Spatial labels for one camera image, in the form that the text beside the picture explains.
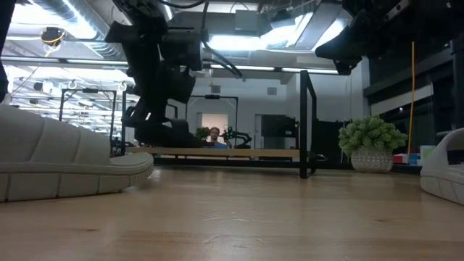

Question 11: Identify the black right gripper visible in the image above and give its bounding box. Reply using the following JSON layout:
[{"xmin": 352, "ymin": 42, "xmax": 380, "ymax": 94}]
[{"xmin": 333, "ymin": 0, "xmax": 410, "ymax": 76}]

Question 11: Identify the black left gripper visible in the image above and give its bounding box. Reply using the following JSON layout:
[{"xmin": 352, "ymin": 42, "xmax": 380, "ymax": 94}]
[{"xmin": 125, "ymin": 21, "xmax": 203, "ymax": 128}]

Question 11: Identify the black slide sandal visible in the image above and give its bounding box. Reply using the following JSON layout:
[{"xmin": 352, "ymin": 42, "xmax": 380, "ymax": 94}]
[
  {"xmin": 314, "ymin": 14, "xmax": 367, "ymax": 63},
  {"xmin": 133, "ymin": 117, "xmax": 206, "ymax": 149}
]

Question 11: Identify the grey slide sandal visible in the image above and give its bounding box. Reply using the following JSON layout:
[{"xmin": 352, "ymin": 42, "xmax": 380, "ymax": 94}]
[
  {"xmin": 0, "ymin": 104, "xmax": 155, "ymax": 203},
  {"xmin": 419, "ymin": 127, "xmax": 464, "ymax": 206}
]

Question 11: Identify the small green background plant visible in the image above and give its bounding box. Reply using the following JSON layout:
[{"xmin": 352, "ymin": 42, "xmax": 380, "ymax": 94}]
[{"xmin": 195, "ymin": 126, "xmax": 211, "ymax": 142}]

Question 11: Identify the person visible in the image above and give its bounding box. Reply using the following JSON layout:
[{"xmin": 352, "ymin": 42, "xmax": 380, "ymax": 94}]
[{"xmin": 208, "ymin": 126, "xmax": 229, "ymax": 149}]

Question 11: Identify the ceiling light strip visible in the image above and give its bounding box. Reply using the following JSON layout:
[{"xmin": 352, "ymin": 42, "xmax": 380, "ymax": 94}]
[
  {"xmin": 0, "ymin": 56, "xmax": 130, "ymax": 67},
  {"xmin": 210, "ymin": 64, "xmax": 340, "ymax": 75}
]

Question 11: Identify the black background screen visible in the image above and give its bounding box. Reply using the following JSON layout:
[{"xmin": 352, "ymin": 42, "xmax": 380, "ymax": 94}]
[{"xmin": 260, "ymin": 114, "xmax": 298, "ymax": 138}]

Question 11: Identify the green succulent in white pot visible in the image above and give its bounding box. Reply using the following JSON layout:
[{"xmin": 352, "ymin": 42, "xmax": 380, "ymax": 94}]
[{"xmin": 337, "ymin": 115, "xmax": 409, "ymax": 174}]

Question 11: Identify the pale green box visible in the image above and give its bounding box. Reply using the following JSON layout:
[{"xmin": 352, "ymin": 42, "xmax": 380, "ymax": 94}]
[{"xmin": 419, "ymin": 144, "xmax": 436, "ymax": 166}]

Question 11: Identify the black background rig frame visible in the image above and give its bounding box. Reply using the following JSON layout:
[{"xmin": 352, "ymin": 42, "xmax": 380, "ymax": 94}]
[
  {"xmin": 187, "ymin": 94, "xmax": 239, "ymax": 146},
  {"xmin": 59, "ymin": 88, "xmax": 117, "ymax": 146}
]

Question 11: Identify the yellow cable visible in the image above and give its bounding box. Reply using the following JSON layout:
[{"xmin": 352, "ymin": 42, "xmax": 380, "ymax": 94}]
[{"xmin": 406, "ymin": 41, "xmax": 416, "ymax": 164}]

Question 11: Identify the silver ceiling duct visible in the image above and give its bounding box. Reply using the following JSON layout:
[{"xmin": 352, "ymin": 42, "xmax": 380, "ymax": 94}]
[{"xmin": 21, "ymin": 0, "xmax": 131, "ymax": 62}]

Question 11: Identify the wooden shelf with black frame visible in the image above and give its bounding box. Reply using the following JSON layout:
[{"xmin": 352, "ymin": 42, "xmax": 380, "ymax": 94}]
[{"xmin": 121, "ymin": 70, "xmax": 329, "ymax": 180}]

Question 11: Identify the black metal rig frame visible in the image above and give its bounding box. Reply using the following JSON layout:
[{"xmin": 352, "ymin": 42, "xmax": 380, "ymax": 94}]
[{"xmin": 0, "ymin": 0, "xmax": 464, "ymax": 175}]

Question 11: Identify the yellow ceiling cable reel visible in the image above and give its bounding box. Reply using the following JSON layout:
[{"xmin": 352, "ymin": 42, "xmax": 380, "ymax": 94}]
[{"xmin": 40, "ymin": 27, "xmax": 67, "ymax": 48}]

